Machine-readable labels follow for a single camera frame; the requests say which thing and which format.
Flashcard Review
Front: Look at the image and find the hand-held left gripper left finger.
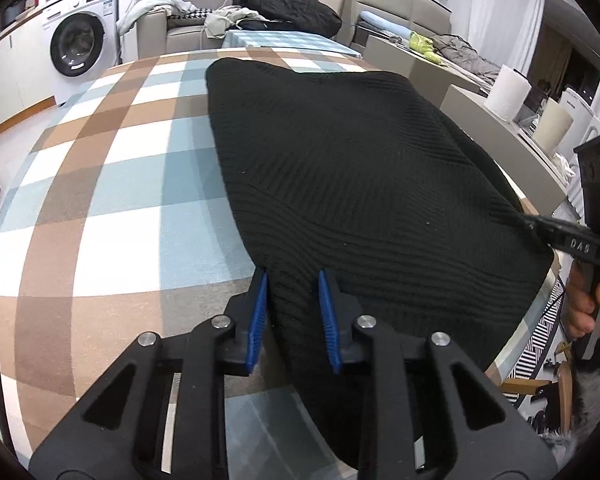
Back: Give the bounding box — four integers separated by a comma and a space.
27, 267, 270, 480

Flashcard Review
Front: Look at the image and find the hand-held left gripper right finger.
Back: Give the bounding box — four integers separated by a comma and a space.
317, 269, 558, 480

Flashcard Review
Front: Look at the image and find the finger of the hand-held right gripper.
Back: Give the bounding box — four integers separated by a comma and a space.
522, 214, 600, 273

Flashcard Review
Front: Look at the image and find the black knit sweater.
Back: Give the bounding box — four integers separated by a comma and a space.
205, 57, 556, 471

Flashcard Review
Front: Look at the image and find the person's right hand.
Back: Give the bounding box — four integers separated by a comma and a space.
564, 262, 600, 342

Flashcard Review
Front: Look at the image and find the cream paper roll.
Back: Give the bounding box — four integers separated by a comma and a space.
534, 97, 575, 155

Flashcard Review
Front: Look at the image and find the white plastic appliance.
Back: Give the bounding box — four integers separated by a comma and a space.
560, 87, 600, 146

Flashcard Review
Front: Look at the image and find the black white patterned rug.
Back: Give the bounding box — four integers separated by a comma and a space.
510, 280, 566, 381

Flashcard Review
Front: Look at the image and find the grey low partition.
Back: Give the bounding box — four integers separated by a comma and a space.
365, 35, 573, 216

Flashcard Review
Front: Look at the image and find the white paper roll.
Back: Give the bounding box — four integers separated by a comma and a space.
484, 64, 532, 122

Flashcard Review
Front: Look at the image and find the wooden stool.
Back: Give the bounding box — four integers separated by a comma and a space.
500, 350, 576, 411

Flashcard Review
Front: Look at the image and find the grey crumpled bedding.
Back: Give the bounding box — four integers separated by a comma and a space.
427, 34, 503, 86

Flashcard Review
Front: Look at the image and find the brown blue checked blanket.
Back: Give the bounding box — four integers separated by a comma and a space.
0, 47, 563, 480

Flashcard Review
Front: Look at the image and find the yellow green cloth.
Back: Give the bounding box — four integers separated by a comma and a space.
409, 31, 441, 65

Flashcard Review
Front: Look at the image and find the light blue pillow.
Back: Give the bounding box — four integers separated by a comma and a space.
357, 10, 413, 41

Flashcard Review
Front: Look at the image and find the folded light blue blanket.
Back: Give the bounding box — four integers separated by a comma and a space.
222, 30, 363, 58

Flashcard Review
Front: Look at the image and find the grey sofa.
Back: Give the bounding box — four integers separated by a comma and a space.
137, 0, 261, 58

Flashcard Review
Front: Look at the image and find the grey garment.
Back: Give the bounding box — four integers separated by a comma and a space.
203, 6, 261, 40

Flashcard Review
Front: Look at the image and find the black white patterned cushion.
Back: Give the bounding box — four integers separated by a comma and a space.
167, 7, 216, 23

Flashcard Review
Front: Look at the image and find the black quilted jacket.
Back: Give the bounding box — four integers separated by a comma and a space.
232, 0, 343, 38

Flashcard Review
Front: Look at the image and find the light grey throw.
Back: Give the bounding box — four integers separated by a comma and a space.
116, 0, 201, 36

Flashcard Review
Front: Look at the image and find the white washing machine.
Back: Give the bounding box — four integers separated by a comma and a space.
40, 0, 121, 106

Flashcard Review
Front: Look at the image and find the white kitchen cabinet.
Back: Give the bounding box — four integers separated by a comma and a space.
0, 7, 61, 143

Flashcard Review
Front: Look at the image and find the black cooking pot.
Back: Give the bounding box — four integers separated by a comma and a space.
0, 0, 28, 31

